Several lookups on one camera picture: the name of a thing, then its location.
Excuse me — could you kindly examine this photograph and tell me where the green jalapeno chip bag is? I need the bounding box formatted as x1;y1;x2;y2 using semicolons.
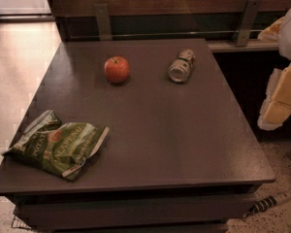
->
4;110;109;181

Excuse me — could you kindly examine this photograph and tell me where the black white striped cable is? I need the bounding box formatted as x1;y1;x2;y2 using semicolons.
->
242;191;291;218

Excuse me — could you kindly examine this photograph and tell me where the silver 7up soda can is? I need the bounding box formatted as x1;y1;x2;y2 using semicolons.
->
168;49;195;83

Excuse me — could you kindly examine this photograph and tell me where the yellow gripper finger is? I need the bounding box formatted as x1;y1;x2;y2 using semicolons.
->
257;63;291;131
257;17;284;42

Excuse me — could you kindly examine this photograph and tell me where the red apple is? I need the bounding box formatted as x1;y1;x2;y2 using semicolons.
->
104;56;130;83

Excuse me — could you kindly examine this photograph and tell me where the horizontal metal rail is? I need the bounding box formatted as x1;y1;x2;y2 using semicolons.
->
67;30;262;41

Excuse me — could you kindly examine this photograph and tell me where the right metal rail bracket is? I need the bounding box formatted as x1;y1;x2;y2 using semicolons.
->
234;0;262;47

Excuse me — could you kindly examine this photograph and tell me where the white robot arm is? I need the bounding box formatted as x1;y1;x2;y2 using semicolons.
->
257;8;291;131

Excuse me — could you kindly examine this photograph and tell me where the metal rail bracket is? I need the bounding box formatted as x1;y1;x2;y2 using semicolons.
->
94;3;113;41
234;0;262;47

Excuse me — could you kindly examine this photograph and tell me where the left metal rail bracket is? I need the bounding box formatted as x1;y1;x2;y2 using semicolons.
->
94;3;113;41

